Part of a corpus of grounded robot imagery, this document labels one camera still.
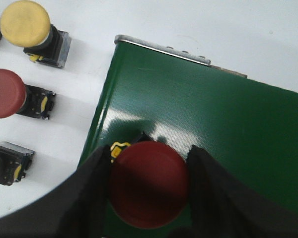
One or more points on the yellow mushroom push button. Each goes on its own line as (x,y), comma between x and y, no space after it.
(26,24)

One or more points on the aluminium conveyor side rail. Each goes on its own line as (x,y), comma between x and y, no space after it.
(167,50)

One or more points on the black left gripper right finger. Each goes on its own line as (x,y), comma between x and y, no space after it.
(223,207)

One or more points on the green conveyor belt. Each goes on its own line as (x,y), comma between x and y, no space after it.
(250,128)

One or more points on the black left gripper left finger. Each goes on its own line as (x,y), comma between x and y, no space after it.
(74,209)

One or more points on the red mushroom button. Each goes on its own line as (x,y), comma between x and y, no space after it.
(16,97)
(149,182)

